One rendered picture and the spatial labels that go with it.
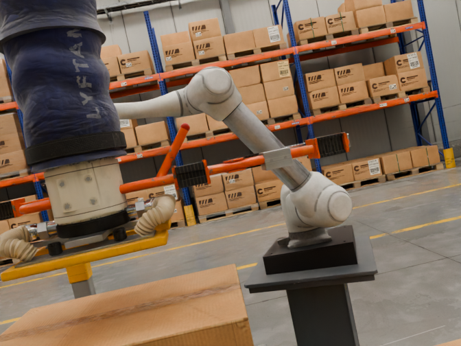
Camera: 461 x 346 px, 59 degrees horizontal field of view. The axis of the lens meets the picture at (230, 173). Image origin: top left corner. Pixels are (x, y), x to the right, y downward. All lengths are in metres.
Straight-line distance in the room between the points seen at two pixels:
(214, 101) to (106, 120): 0.53
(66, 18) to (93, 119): 0.22
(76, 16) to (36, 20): 0.08
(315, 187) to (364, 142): 8.70
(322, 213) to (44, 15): 1.05
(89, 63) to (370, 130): 9.49
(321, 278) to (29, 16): 1.23
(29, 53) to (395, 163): 8.45
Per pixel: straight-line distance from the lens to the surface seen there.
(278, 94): 8.36
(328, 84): 8.66
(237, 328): 0.85
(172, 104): 1.58
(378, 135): 10.33
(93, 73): 0.99
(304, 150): 1.03
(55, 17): 0.99
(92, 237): 0.92
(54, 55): 0.98
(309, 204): 1.52
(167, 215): 0.92
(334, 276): 1.59
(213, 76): 1.40
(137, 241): 0.89
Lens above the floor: 1.27
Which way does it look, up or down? 3 degrees down
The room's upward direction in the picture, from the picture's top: 12 degrees counter-clockwise
